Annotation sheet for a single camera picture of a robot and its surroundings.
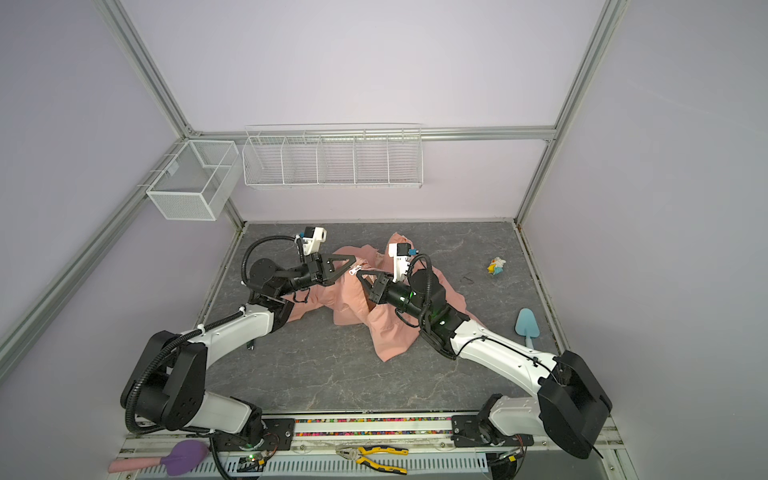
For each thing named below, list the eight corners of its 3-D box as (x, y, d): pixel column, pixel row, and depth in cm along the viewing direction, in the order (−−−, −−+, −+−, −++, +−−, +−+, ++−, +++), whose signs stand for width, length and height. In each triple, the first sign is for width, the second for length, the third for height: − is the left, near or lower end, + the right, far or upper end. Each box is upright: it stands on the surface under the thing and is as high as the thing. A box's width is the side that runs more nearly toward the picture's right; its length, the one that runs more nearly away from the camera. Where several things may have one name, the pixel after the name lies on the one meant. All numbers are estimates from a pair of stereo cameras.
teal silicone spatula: (519, 348, 90) (522, 345, 88) (510, 311, 98) (511, 308, 96) (543, 348, 90) (546, 345, 88) (531, 311, 98) (533, 308, 96)
